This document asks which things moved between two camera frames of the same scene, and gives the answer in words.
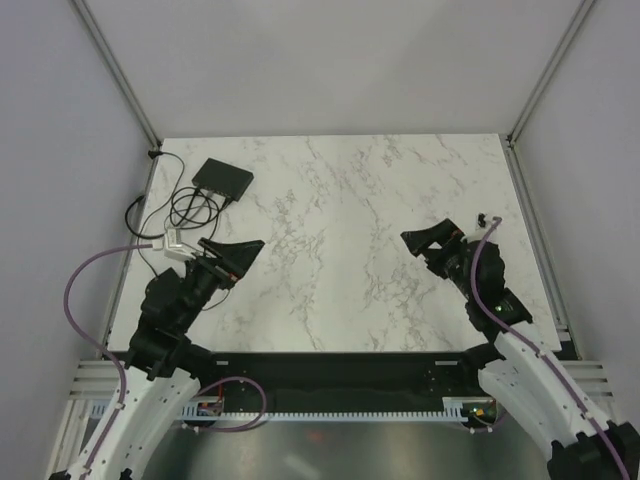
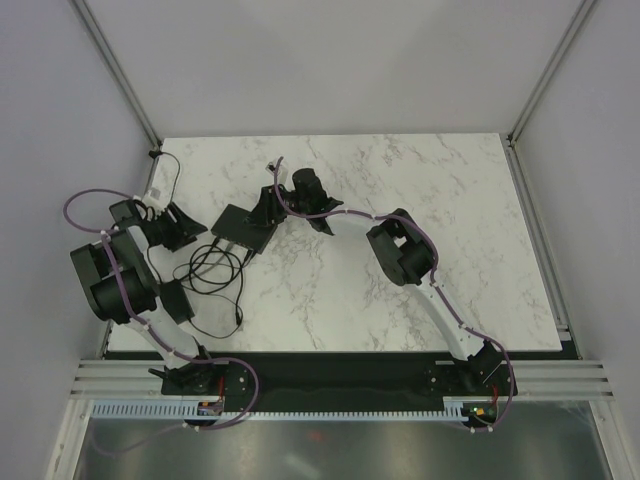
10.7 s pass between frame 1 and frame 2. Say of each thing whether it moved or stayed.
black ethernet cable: moved
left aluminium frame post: stayed
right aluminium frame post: stayed
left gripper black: moved
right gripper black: moved
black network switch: moved
